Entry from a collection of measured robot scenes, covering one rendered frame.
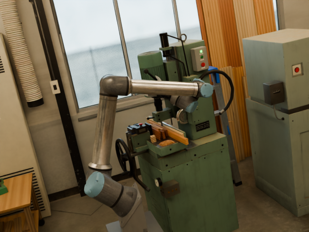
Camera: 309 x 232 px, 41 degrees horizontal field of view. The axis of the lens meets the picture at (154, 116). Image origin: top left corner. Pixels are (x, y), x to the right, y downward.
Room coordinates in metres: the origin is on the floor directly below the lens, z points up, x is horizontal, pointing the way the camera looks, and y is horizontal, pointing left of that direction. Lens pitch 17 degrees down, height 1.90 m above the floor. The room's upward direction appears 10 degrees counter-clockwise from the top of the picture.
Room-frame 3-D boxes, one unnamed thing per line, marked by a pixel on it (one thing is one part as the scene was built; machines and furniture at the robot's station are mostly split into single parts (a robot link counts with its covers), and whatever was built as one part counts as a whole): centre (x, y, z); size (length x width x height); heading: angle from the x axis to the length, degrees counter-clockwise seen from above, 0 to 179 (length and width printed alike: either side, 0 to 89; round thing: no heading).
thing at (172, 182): (2.61, -0.01, 0.58); 0.12 x 0.08 x 0.08; 112
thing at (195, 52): (2.90, -0.39, 1.40); 0.10 x 0.06 x 0.16; 112
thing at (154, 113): (2.92, -0.06, 1.03); 0.14 x 0.07 x 0.09; 112
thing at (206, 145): (2.96, -0.16, 0.76); 0.57 x 0.45 x 0.09; 112
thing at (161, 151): (2.89, 0.06, 0.87); 0.61 x 0.30 x 0.06; 22
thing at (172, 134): (2.85, -0.07, 0.92); 0.60 x 0.02 x 0.04; 22
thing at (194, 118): (2.84, -0.27, 1.02); 0.09 x 0.07 x 0.12; 22
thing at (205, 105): (3.02, -0.31, 1.16); 0.22 x 0.22 x 0.72; 22
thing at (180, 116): (2.84, -0.21, 1.02); 0.12 x 0.03 x 0.12; 112
